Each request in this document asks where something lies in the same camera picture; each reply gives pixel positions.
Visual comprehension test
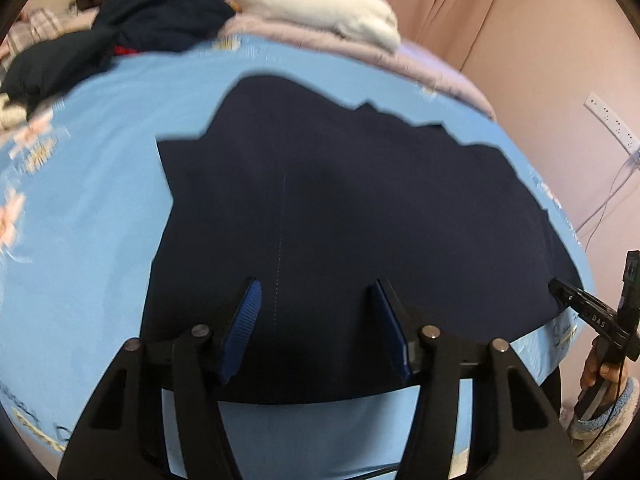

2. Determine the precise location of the person's right forearm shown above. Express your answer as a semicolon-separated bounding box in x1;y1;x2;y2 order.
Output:
559;375;640;444

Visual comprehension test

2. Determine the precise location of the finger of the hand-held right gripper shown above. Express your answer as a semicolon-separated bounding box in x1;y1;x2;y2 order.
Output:
548;279;628;345

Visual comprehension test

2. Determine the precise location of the person's right hand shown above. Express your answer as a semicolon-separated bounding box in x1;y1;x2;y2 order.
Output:
580;337;630;394

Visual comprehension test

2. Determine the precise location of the white wall socket strip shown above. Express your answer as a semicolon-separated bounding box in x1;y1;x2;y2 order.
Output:
584;91;640;154

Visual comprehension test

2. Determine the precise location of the pink quilt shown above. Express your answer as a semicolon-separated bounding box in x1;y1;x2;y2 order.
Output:
217;12;498;121

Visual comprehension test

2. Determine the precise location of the grey wall cable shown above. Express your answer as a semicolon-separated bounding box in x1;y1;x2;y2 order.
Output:
575;151;640;249

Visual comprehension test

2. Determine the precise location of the white folded fluffy blanket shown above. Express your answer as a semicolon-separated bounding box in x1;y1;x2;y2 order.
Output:
223;0;402;53

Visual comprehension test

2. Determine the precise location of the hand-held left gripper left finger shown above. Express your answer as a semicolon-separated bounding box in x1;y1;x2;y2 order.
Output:
57;276;263;480

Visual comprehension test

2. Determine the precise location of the blue floral bedsheet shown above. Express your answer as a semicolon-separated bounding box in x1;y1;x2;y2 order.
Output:
0;30;594;480

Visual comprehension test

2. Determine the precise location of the plaid blanket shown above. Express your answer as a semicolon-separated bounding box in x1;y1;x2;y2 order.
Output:
0;7;59;61

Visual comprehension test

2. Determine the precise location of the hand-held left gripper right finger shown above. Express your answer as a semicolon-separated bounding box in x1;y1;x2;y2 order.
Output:
369;277;583;480

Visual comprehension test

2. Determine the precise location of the navy zip jacket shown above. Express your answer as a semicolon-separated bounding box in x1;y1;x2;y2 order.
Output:
139;74;586;406

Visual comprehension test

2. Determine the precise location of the navy clothes pile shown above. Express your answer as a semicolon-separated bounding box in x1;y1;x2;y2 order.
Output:
92;0;236;56

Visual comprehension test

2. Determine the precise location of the black cable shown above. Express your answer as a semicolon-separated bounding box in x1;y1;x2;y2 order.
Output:
345;465;402;480

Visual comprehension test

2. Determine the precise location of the dark folded garment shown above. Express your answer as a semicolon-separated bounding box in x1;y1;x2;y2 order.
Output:
0;27;119;111

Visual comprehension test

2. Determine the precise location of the pink curtain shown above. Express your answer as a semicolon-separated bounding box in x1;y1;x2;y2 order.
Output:
350;0;501;78

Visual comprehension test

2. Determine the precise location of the white garment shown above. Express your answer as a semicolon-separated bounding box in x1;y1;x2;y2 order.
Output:
0;92;29;132

